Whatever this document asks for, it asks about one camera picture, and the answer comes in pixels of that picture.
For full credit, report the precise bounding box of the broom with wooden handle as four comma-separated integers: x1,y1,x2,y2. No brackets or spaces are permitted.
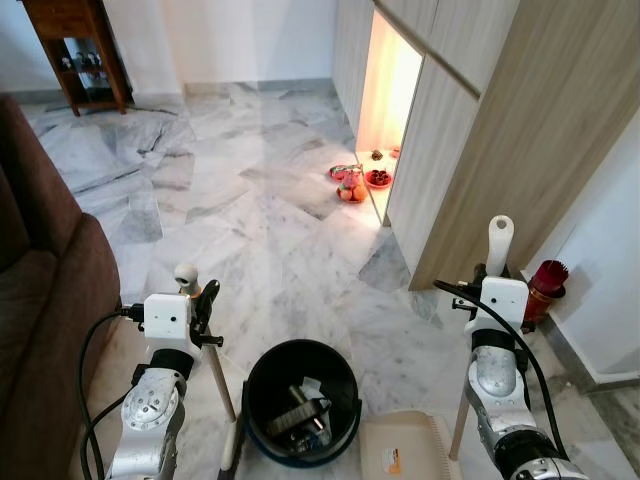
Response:
173,263,248,473

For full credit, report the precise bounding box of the beige long-handled dustpan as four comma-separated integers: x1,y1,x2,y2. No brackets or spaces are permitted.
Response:
360,215,515,480

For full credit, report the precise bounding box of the dark red bottle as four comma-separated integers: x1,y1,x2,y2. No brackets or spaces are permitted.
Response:
522,259,570,327

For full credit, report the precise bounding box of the black round trash bin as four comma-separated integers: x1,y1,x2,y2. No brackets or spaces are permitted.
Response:
243,339,363,469

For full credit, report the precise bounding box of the red plate with oranges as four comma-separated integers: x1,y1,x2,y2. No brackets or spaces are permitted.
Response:
337,175,369,204

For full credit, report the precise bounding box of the brown sofa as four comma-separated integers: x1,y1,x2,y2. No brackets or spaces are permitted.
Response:
0,95,123,480

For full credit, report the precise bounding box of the tall light wood wardrobe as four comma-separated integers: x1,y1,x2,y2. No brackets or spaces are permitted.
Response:
333,0,640,291

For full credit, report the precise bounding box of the dark wooden display cabinet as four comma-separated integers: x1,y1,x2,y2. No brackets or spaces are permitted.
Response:
22,0,136,117

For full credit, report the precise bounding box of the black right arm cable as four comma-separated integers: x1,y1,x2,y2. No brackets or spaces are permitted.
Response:
433,280,553,441

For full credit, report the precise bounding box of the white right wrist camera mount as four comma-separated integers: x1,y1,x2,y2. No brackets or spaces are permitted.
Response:
480,277,529,336

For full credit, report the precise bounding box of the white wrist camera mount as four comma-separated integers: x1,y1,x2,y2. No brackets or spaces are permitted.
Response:
480,277,529,336
143,293,193,353

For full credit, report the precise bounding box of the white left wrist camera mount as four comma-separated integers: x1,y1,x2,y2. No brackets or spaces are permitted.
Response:
143,293,193,353

